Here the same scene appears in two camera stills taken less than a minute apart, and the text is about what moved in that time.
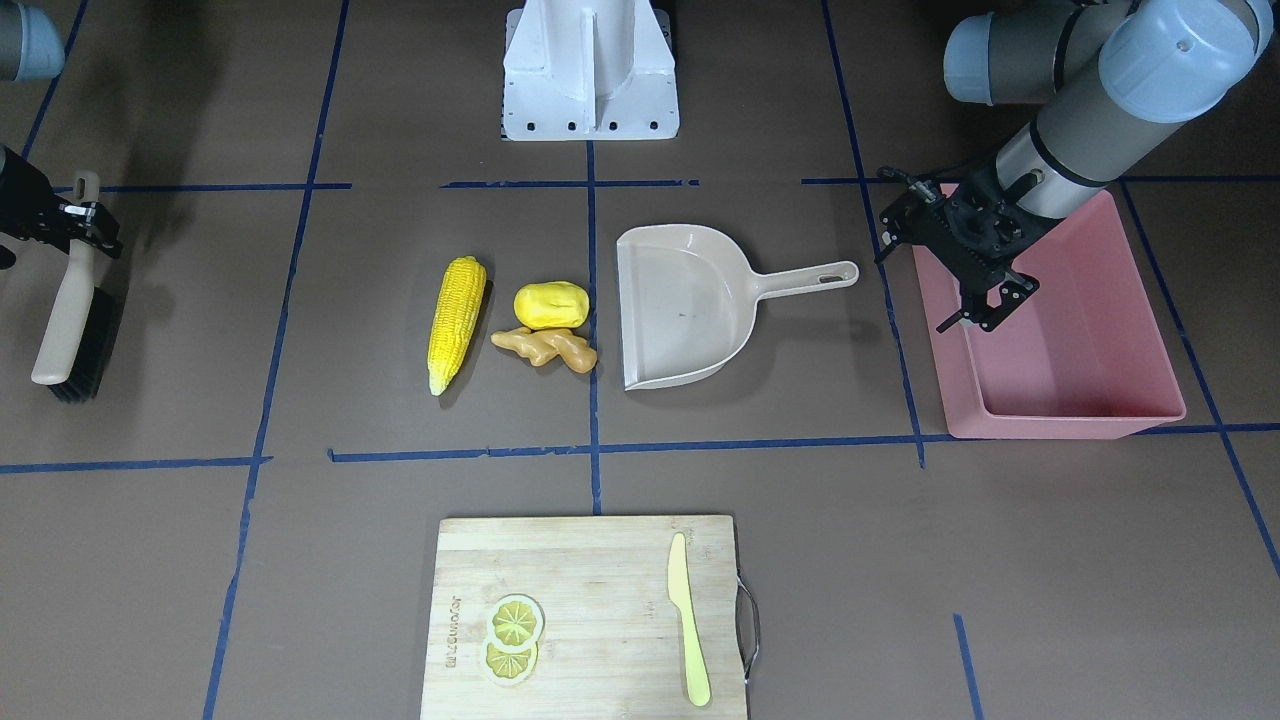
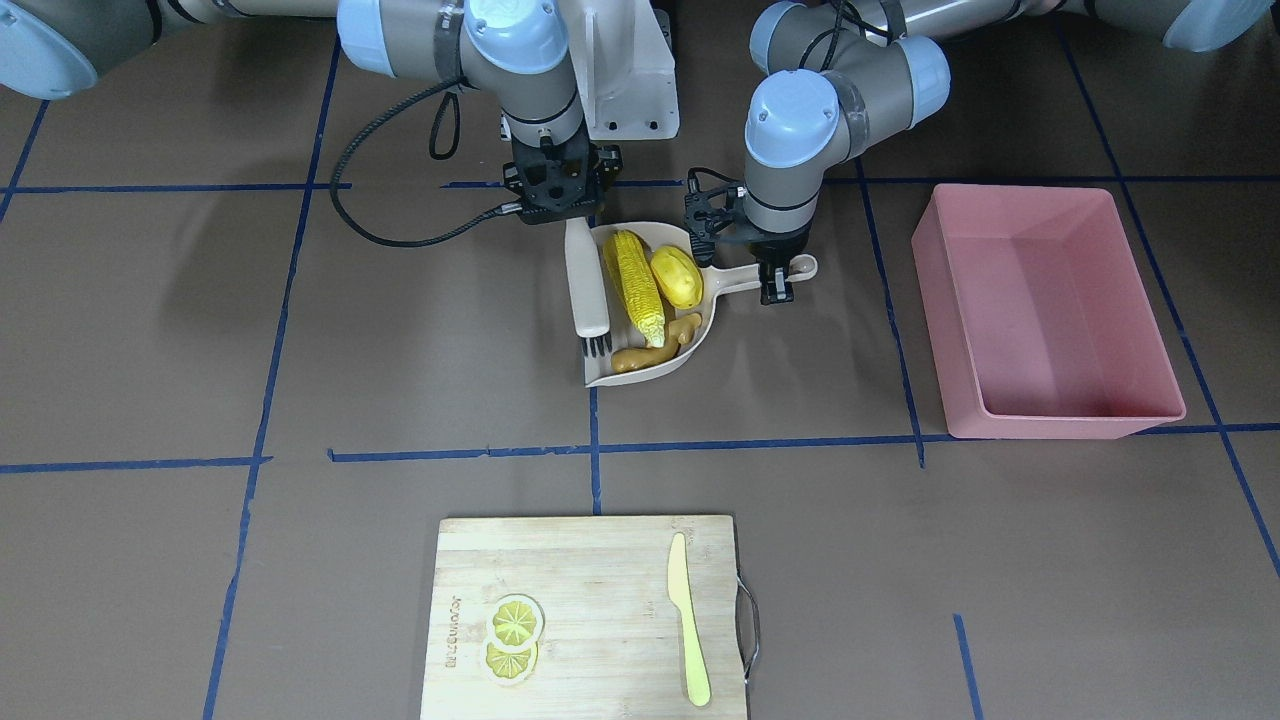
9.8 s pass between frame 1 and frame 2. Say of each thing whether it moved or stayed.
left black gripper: moved
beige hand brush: moved
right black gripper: moved
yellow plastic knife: stayed
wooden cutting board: stayed
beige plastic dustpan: moved
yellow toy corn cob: moved
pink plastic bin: stayed
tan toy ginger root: moved
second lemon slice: stayed
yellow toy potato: moved
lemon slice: stayed
